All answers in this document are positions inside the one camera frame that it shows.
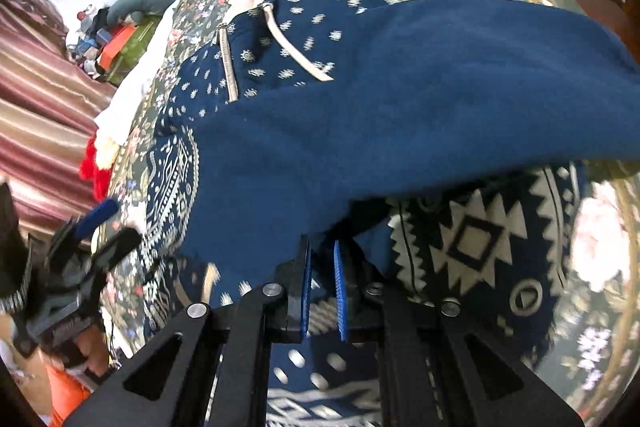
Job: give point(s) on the grey plush toy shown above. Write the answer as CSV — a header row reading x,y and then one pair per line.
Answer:
x,y
135,3

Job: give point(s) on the striped maroon curtain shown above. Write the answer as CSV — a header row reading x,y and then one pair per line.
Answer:
x,y
40,107

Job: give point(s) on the orange box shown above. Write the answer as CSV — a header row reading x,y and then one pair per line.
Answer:
x,y
114,47

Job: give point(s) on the person's left hand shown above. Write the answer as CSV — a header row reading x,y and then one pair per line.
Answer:
x,y
90,349

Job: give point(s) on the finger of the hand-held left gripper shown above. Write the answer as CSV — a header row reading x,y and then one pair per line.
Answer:
x,y
119,244
102,210

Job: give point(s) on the navy patterned garment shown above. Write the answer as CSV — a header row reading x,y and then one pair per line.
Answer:
x,y
400,97

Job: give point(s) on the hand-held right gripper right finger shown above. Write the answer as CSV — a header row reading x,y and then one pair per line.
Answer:
x,y
341,292

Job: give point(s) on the person's left forearm orange sleeve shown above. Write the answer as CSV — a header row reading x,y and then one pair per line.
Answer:
x,y
67,394

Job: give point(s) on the red cloth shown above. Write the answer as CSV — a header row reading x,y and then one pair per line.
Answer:
x,y
95,167

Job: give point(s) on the white cloth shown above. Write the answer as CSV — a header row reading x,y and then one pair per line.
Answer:
x,y
142,72

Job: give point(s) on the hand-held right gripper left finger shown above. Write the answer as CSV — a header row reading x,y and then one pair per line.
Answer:
x,y
306,292

